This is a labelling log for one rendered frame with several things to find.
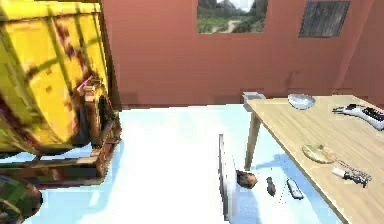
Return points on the reddish brown apple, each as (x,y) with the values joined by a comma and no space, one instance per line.
(246,179)

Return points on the grey square bin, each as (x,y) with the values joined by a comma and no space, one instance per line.
(252,99)

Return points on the landscape window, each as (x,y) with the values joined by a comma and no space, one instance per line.
(231,16)

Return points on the small dark bottle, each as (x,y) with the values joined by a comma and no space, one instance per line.
(270,186)

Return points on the pale blue bowl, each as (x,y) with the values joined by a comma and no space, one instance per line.
(301,100)

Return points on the grey white remote control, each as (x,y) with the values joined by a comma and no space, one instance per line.
(295,189)

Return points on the tan round plate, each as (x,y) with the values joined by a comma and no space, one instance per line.
(318,154)

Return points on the light wooden table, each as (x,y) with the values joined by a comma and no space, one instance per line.
(333,133)

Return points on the white black remote control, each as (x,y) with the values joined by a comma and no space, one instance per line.
(365,113)

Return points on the green brown round object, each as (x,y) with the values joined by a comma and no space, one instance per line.
(16,200)

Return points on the dark framed wall picture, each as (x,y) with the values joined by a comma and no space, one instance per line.
(324,18)

